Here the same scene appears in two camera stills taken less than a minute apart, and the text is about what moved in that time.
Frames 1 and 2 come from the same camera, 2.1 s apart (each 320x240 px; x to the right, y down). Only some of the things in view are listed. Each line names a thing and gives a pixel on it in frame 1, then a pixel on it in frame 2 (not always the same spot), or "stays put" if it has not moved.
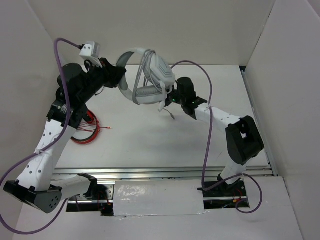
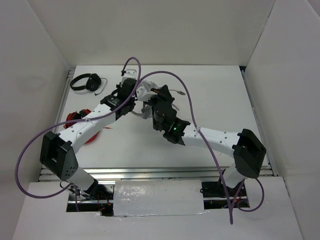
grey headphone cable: (146, 67) → (180, 92)
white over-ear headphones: (146, 78) → (147, 110)
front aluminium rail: (165, 174) stays put
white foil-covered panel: (154, 197) stays put
